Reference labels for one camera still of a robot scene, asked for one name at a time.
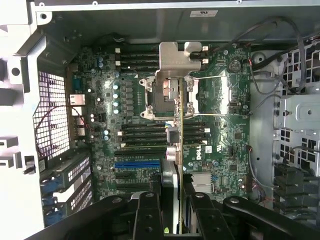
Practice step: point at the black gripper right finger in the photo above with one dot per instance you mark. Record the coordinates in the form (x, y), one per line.
(210, 217)

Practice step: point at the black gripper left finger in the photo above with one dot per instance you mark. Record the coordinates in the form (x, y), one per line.
(147, 217)

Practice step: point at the silver chipset heatsink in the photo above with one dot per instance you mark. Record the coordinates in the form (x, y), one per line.
(202, 182)

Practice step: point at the blue expansion slot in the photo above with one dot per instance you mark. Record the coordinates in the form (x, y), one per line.
(137, 164)

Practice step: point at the green motherboard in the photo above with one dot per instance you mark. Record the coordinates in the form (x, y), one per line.
(225, 150)

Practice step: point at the thin locking lever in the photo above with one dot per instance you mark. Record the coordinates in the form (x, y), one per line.
(212, 114)
(212, 77)

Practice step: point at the CPU socket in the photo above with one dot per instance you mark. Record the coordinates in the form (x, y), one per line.
(153, 100)

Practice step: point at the metal socket cover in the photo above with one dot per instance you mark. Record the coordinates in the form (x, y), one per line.
(220, 95)

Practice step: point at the metal disk bay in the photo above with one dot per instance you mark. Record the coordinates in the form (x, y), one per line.
(300, 112)

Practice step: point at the round coin battery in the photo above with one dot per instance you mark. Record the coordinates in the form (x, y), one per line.
(234, 65)

